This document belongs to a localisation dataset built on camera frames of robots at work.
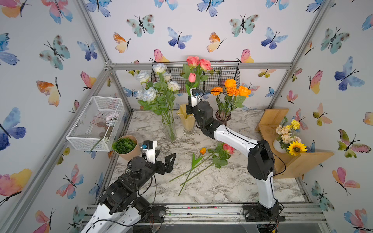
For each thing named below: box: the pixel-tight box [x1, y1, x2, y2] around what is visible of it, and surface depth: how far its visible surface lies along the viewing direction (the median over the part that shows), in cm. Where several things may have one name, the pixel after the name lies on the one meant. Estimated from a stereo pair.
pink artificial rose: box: [199, 58, 213, 82], surface depth 82 cm
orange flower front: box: [226, 86, 240, 97], surface depth 83 cm
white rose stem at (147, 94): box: [135, 86, 157, 102], surface depth 77 cm
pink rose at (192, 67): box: [182, 55, 202, 88], surface depth 84 cm
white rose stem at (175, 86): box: [167, 80, 182, 92], surface depth 80 cm
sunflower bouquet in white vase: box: [272, 116, 308, 157], surface depth 78 cm
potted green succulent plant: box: [111, 134, 141, 161], surface depth 86 cm
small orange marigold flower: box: [210, 86, 224, 115], surface depth 87 cm
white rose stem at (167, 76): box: [164, 72, 172, 83], surface depth 83 cm
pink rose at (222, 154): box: [179, 142, 236, 187], surface depth 94 cm
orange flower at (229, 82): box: [223, 78, 237, 88], surface depth 86 cm
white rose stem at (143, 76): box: [135, 70, 151, 83], surface depth 77 cm
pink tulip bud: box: [187, 72, 197, 84], surface depth 73 cm
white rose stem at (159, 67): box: [152, 62, 168, 74], surface depth 77 cm
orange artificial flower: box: [232, 85, 252, 112], surface depth 82 cm
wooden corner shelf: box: [254, 108, 335, 180], surface depth 86 cm
